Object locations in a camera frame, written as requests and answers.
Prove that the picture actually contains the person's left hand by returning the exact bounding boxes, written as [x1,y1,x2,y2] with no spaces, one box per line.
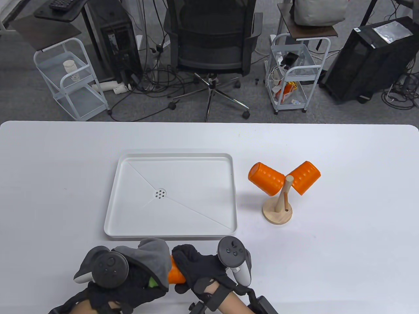
[88,262,169,313]

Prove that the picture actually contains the person's right hand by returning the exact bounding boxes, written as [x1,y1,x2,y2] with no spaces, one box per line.
[172,244,237,293]

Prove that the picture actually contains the orange plastic cup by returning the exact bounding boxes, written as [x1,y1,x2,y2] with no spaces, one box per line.
[248,162,286,197]
[168,255,187,284]
[290,161,321,196]

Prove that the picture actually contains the grey hand controller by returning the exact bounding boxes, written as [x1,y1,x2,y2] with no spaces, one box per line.
[218,236,252,287]
[73,246,129,289]

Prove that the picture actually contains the green hand towel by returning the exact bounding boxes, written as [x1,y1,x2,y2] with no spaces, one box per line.
[113,238,172,291]

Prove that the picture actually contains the person's right forearm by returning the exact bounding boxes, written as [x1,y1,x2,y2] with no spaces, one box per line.
[214,283,254,314]

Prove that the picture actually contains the person's left forearm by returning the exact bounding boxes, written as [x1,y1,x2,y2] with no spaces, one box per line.
[72,299,112,314]

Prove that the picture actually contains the wooden cup rack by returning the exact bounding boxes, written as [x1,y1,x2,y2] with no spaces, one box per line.
[263,175,293,225]

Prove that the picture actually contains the white rectangular tray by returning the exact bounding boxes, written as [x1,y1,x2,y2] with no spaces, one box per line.
[104,153,237,241]

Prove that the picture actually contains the orange snack packet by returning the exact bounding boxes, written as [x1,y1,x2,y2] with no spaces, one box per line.
[275,82,298,102]

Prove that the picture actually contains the white power strip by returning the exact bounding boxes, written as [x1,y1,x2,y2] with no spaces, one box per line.
[92,81,133,95]

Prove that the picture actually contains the black office chair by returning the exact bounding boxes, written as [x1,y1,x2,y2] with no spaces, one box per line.
[164,0,264,122]

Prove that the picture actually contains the white patterned container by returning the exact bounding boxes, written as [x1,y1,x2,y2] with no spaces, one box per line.
[63,60,81,81]

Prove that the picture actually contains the black computer tower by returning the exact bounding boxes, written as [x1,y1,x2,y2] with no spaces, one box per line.
[319,16,419,104]
[82,0,143,85]

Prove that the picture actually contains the brown wooden board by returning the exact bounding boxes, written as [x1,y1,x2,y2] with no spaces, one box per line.
[278,3,338,40]
[10,16,82,52]

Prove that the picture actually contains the grey fabric bag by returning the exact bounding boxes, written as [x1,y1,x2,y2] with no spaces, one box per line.
[290,0,347,26]

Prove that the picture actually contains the dark keyboard shelf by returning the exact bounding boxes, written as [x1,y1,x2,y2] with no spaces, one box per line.
[34,0,89,23]

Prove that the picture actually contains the black keyboard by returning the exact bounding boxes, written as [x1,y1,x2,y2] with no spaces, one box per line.
[49,0,75,12]

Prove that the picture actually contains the silver foil bag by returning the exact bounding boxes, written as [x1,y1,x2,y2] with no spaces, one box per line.
[373,22,413,44]

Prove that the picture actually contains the black wrist strap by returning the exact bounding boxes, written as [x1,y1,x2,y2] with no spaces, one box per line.
[247,294,279,314]
[48,301,77,314]

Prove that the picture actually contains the tangle of black floor cables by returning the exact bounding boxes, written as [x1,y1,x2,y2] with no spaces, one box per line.
[108,43,203,122]

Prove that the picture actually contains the white wire cart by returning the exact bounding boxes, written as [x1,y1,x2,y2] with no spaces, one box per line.
[264,33,331,114]
[33,38,112,121]

